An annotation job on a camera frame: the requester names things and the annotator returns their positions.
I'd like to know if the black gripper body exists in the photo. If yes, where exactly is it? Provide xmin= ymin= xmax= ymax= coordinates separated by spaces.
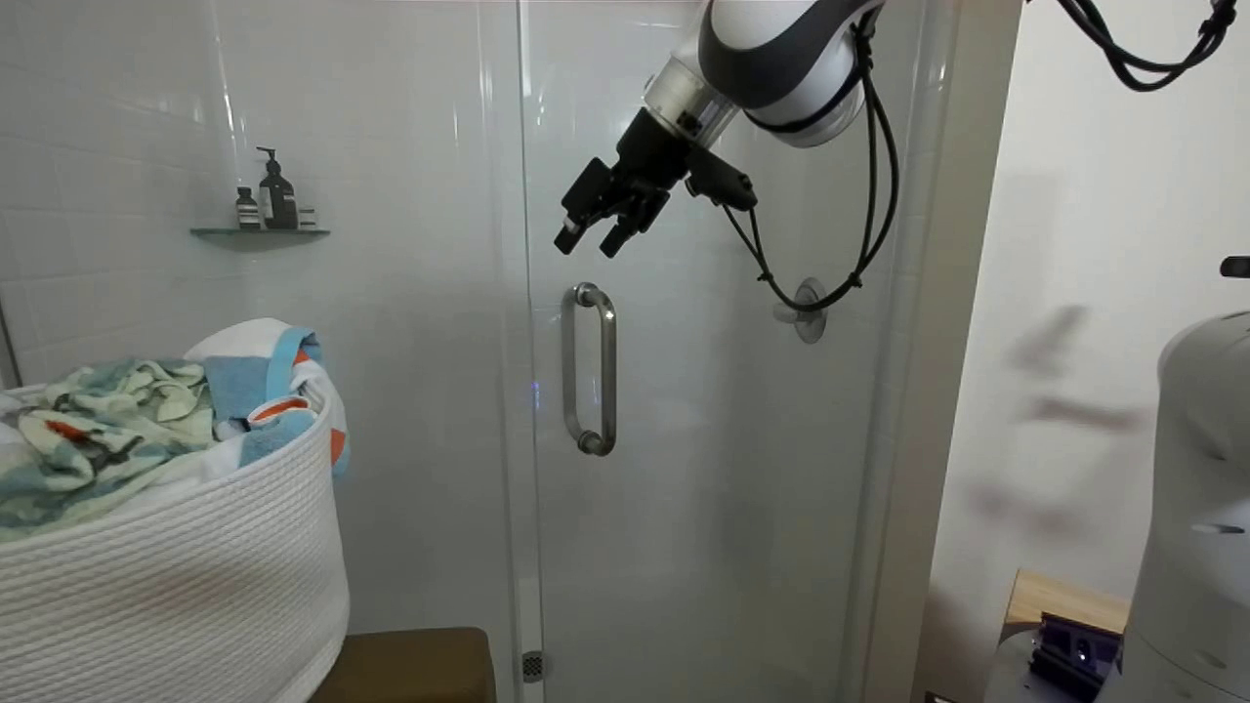
xmin=582 ymin=109 xmax=703 ymax=213

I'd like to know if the steel shower door handle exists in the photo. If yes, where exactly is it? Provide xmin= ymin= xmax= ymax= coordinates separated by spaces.
xmin=560 ymin=278 xmax=622 ymax=460

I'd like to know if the glass shower door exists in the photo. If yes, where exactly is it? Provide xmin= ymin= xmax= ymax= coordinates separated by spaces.
xmin=515 ymin=0 xmax=922 ymax=703

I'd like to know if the fixed glass shower panel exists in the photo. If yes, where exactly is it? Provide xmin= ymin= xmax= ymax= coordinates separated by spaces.
xmin=0 ymin=0 xmax=534 ymax=703

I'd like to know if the chrome shower valve knob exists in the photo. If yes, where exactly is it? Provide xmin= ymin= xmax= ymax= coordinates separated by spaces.
xmin=776 ymin=274 xmax=832 ymax=346

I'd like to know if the glass corner shower shelf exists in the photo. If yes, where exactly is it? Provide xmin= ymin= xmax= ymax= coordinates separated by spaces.
xmin=186 ymin=222 xmax=332 ymax=252

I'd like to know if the dark pump bottle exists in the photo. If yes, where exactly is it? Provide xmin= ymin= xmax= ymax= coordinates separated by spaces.
xmin=252 ymin=145 xmax=302 ymax=235

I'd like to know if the small dark bottle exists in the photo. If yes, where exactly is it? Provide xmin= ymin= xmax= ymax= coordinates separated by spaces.
xmin=229 ymin=183 xmax=267 ymax=235

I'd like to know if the blue orange white towel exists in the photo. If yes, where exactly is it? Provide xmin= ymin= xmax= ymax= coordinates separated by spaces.
xmin=200 ymin=324 xmax=353 ymax=481

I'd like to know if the brown cardboard box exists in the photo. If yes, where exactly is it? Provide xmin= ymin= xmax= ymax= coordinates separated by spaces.
xmin=310 ymin=626 xmax=500 ymax=703

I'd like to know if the green patterned cloth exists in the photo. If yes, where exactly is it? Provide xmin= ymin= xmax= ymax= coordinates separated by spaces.
xmin=0 ymin=356 xmax=225 ymax=540

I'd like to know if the white woven laundry basket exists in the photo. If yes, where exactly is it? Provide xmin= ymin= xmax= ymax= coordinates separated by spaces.
xmin=0 ymin=317 xmax=355 ymax=703

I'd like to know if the light wooden box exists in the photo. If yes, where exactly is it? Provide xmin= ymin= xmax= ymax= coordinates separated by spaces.
xmin=1000 ymin=566 xmax=1133 ymax=640

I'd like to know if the grey metal rod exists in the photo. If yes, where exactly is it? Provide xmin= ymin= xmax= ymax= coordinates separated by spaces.
xmin=0 ymin=298 xmax=25 ymax=389

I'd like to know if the purple blue object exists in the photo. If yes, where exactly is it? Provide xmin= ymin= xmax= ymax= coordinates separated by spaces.
xmin=1027 ymin=614 xmax=1125 ymax=700

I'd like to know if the large white rounded object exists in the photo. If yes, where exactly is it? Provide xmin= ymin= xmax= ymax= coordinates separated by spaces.
xmin=1125 ymin=307 xmax=1250 ymax=703

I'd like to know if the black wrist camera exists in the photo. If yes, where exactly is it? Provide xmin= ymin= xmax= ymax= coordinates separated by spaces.
xmin=683 ymin=136 xmax=763 ymax=213

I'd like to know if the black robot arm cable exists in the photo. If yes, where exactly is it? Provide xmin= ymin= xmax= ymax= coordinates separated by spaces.
xmin=719 ymin=52 xmax=906 ymax=317

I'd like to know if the beige shower door frame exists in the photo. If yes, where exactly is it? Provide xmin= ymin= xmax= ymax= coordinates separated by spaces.
xmin=844 ymin=0 xmax=1027 ymax=703

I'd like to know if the black hanging cable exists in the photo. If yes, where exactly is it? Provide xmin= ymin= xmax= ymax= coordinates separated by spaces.
xmin=1056 ymin=0 xmax=1243 ymax=93

